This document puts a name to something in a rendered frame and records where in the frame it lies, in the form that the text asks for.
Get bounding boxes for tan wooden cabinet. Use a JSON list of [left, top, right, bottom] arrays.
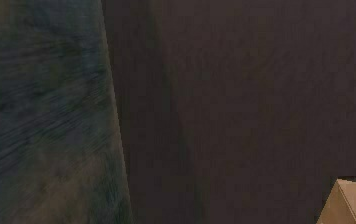
[[315, 178, 356, 224]]

